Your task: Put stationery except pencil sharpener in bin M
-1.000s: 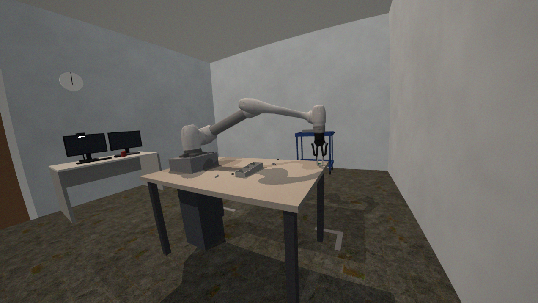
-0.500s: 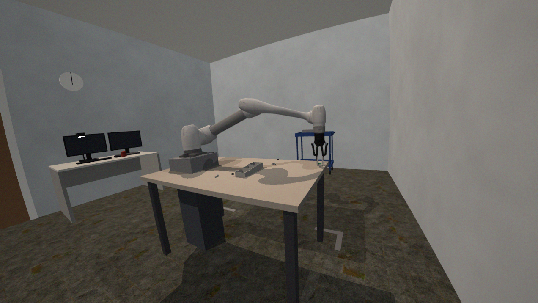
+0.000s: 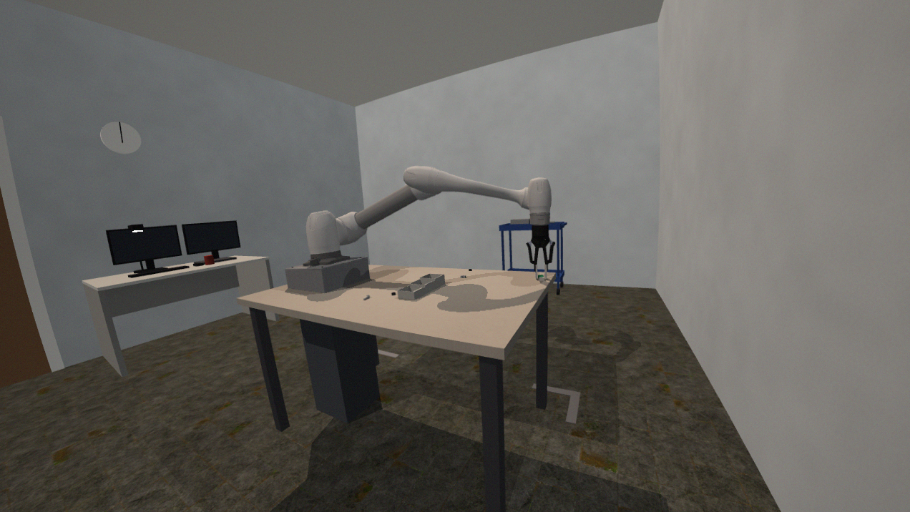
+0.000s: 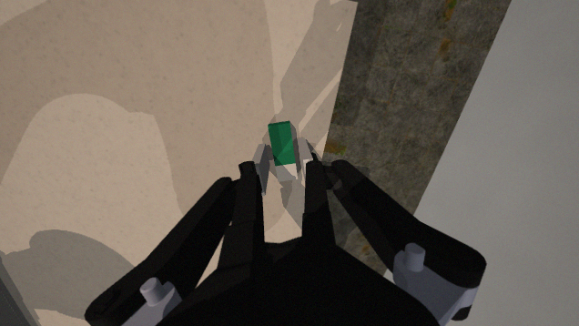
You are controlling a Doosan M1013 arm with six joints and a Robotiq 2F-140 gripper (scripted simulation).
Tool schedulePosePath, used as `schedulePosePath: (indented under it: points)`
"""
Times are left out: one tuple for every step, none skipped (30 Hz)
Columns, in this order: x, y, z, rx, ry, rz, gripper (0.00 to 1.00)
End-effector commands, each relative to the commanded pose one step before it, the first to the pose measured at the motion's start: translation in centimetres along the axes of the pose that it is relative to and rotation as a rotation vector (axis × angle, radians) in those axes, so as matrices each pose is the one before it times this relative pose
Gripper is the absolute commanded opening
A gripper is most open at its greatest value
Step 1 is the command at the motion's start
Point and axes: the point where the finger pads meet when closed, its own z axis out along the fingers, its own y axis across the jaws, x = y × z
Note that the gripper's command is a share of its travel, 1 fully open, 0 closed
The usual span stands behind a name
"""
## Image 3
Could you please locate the grey three-compartment bin rack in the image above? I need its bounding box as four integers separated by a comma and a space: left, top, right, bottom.
397, 274, 445, 300

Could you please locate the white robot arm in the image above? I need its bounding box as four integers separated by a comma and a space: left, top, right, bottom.
303, 166, 552, 266

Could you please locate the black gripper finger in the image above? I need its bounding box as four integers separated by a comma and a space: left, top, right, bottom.
527, 241, 539, 279
542, 240, 555, 279

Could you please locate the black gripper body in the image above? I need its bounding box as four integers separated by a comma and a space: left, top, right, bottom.
531, 225, 550, 248

